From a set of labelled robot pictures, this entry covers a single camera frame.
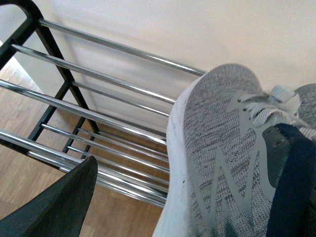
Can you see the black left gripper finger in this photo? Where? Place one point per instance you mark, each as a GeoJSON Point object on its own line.
{"type": "Point", "coordinates": [60, 210]}

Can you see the grey knit sneaker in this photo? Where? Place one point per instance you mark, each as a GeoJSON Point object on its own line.
{"type": "Point", "coordinates": [242, 161]}

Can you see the black metal shoe rack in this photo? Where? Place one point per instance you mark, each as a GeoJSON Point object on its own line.
{"type": "Point", "coordinates": [68, 129]}

